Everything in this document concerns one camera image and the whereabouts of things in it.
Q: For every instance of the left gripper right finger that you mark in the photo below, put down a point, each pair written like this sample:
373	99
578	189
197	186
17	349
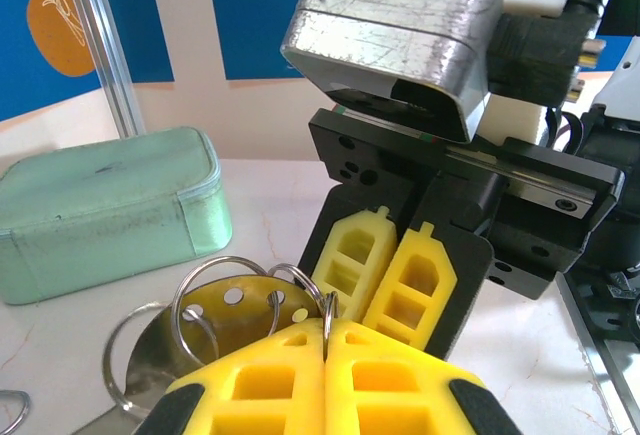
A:
430	375

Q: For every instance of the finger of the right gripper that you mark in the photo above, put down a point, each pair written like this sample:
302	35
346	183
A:
350	255
415	285

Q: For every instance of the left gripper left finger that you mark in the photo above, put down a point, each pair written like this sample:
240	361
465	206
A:
225	375

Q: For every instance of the metal key holder with rings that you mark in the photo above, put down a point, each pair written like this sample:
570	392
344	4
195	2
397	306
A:
240	315

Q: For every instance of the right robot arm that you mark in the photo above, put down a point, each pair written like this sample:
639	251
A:
625	85

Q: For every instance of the metal crucible tongs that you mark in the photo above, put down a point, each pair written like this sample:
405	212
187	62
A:
26	407

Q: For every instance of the mint green zip case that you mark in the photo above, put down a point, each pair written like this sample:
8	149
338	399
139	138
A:
100	205

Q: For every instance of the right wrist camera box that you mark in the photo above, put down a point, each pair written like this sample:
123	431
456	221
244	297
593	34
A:
390	30

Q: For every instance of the aluminium side rail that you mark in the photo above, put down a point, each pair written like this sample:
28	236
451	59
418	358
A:
600	355

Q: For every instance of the aluminium frame post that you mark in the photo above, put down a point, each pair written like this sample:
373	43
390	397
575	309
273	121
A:
107	55

